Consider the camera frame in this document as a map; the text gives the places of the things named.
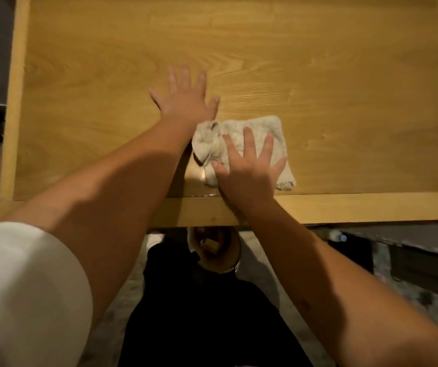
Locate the white cleaning cloth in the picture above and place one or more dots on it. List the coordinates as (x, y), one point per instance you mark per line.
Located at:
(207, 143)

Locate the person's left hand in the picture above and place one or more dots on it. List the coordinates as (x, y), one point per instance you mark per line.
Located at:
(184, 106)

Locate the white shirt sleeve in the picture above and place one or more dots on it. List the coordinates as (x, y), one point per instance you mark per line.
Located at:
(24, 294)

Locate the dark low cabinet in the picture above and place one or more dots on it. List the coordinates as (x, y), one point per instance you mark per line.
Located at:
(425, 269)

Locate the person's left little finger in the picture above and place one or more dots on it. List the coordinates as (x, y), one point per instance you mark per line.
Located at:
(157, 99)

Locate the person's left forearm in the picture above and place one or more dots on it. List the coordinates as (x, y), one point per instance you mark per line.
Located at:
(127, 175)

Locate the small white bottle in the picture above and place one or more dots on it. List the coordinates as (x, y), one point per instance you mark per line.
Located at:
(336, 236)

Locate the person's left middle finger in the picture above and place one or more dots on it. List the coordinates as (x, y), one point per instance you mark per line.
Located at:
(186, 78)

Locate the person's right middle finger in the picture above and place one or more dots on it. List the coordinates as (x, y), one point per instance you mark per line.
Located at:
(249, 143)

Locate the black box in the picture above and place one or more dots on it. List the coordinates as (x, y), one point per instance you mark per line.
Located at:
(353, 254)

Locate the person's right little finger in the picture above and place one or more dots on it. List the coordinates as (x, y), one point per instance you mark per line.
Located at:
(279, 168)

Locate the white shoe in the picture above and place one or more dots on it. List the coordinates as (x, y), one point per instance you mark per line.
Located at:
(154, 240)

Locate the person's right forearm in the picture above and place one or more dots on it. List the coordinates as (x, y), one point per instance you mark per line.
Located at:
(318, 282)

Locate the person's right thumb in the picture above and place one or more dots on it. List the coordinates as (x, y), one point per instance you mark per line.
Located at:
(219, 170)

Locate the person's right hand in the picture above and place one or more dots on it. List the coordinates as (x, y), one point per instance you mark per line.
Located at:
(247, 183)

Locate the person's left thumb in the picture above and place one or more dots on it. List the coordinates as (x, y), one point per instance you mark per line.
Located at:
(212, 106)

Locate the white round container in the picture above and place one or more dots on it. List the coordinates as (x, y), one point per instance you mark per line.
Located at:
(223, 263)

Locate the black trousers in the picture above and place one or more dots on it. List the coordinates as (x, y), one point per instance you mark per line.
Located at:
(203, 321)

